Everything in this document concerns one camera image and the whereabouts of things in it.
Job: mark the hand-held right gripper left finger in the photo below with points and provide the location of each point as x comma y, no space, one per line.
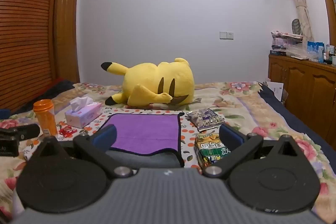
106,137

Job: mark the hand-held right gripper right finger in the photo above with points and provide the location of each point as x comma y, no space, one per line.
231,136

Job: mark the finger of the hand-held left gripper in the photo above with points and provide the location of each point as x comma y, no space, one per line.
29,130

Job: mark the purple towel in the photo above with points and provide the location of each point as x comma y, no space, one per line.
144,132

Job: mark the grey towel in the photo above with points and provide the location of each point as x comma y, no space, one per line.
147,159

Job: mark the orange plastic bottle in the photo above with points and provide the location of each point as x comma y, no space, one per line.
47,121

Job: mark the green snack packet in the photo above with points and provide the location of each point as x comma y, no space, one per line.
210,148

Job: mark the floral bed sheet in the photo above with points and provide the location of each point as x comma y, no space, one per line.
236,108

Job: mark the purple snack packet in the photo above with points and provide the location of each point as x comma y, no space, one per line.
207,119

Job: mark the pink tissue box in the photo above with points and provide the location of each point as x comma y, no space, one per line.
84,116

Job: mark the red candy wrapper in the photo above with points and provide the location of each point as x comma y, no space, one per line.
67,132

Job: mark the dark blue blanket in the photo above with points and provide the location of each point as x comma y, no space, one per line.
55,88
302,121

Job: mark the white paper sheet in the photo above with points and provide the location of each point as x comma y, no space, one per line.
275,88

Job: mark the yellow plush toy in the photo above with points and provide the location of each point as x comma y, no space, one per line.
147,77

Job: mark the wooden cabinet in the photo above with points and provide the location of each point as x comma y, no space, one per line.
302,82

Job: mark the wooden louvred wardrobe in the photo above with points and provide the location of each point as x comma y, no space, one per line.
23,29

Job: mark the wooden door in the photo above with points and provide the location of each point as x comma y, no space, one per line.
67,29

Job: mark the clear plastic bag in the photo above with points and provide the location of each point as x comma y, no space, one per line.
299,52

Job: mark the pile of printed packages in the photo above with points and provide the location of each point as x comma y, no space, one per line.
284,41

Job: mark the blue carton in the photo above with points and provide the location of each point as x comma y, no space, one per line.
315,52

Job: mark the grey striped hand fan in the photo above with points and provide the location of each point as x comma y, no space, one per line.
296,27

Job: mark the group of small bottles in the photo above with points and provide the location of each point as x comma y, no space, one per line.
331,56

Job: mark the white wall switch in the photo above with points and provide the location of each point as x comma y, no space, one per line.
226,35

